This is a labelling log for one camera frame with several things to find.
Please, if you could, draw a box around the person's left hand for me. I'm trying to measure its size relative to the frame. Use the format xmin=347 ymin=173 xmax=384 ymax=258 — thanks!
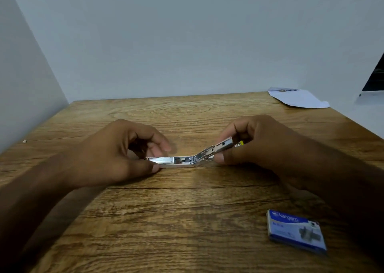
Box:
xmin=64 ymin=119 xmax=172 ymax=190

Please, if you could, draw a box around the silver metal stapler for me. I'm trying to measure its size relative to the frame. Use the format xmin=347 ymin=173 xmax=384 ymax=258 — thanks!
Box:
xmin=146 ymin=137 xmax=244 ymax=169

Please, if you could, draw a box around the person's right forearm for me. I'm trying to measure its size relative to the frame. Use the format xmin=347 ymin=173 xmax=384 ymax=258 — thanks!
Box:
xmin=277 ymin=138 xmax=384 ymax=261

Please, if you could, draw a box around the person's right hand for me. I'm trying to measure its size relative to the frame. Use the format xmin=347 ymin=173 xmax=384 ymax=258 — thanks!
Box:
xmin=214 ymin=115 xmax=303 ymax=184

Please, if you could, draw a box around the blue staple box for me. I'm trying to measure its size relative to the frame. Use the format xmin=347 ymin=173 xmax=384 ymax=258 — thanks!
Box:
xmin=266 ymin=209 xmax=328 ymax=255

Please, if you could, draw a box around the person's left forearm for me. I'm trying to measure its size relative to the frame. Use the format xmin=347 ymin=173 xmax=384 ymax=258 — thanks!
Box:
xmin=0 ymin=161 xmax=104 ymax=273

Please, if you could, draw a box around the white paper sheet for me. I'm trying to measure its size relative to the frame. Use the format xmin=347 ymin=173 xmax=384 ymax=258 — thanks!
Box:
xmin=268 ymin=87 xmax=330 ymax=109

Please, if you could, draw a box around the dark window with white sill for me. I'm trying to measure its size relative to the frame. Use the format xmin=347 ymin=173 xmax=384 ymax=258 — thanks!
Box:
xmin=355 ymin=52 xmax=384 ymax=105

